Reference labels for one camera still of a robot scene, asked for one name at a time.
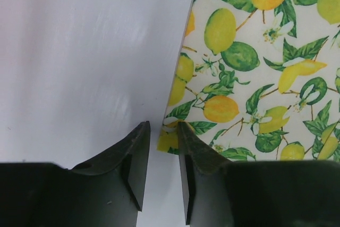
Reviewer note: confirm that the lemon print skirt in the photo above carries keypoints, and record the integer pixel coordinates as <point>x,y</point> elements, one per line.
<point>259,80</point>

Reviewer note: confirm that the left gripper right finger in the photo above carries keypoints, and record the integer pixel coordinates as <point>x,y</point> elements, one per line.
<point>219,192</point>

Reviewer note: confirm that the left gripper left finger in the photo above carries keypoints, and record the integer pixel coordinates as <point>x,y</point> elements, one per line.
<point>105,190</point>

